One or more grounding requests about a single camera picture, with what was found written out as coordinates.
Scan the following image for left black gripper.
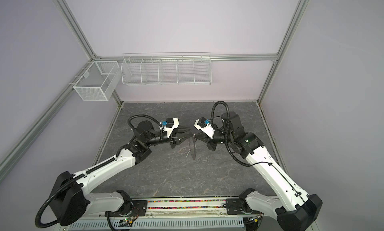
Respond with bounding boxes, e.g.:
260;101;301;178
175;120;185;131
145;124;193;149

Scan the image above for metal ring disc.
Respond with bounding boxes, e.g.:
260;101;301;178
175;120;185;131
189;137;197;160

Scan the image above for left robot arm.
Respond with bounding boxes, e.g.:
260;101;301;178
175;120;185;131
35;114;193;229

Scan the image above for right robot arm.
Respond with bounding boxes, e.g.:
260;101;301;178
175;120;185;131
194;101;323;231

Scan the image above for white mesh box basket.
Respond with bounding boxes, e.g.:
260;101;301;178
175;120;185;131
74;61;122;101

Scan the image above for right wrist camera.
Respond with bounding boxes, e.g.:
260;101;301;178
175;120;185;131
194;117;215;139

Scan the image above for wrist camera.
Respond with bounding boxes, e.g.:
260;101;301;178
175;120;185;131
194;117;215;139
160;118;179;138

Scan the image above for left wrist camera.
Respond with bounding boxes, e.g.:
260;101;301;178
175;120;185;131
160;118;179;138

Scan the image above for long white wire basket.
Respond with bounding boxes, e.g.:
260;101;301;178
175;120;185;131
121;52;212;85

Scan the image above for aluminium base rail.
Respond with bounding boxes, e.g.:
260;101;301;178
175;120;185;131
58;195;313;221

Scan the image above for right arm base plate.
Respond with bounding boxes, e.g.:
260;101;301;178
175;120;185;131
223;198;261;215

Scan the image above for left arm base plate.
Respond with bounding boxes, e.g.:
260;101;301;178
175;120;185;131
110;200;148;217

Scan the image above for white slotted cable duct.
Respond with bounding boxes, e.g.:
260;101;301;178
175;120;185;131
68;218;245;231

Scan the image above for aluminium frame profiles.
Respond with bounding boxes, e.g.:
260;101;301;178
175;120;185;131
1;0;311;181

